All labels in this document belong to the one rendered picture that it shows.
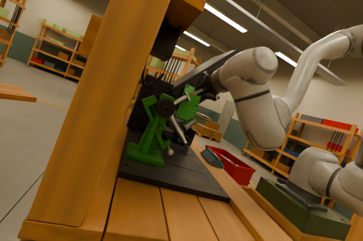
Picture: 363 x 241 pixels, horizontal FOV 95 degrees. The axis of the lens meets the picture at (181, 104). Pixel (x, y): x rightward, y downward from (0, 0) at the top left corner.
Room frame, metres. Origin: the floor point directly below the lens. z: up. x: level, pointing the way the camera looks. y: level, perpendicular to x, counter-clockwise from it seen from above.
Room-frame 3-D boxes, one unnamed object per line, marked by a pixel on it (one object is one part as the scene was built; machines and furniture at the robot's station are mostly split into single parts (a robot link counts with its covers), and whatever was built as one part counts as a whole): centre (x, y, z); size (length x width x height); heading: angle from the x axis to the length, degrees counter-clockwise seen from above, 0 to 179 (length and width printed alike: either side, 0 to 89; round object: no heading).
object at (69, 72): (8.09, 5.81, 1.12); 3.22 x 0.55 x 2.23; 110
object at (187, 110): (1.04, -0.03, 1.17); 0.13 x 0.12 x 0.20; 16
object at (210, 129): (7.53, -1.52, 0.37); 1.20 x 0.80 x 0.74; 118
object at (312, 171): (0.85, -0.76, 1.10); 0.18 x 0.16 x 0.22; 27
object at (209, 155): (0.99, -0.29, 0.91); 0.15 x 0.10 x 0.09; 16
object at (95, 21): (0.99, 0.40, 1.23); 1.30 x 0.05 x 0.09; 16
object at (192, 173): (1.09, 0.05, 0.89); 1.10 x 0.42 x 0.02; 16
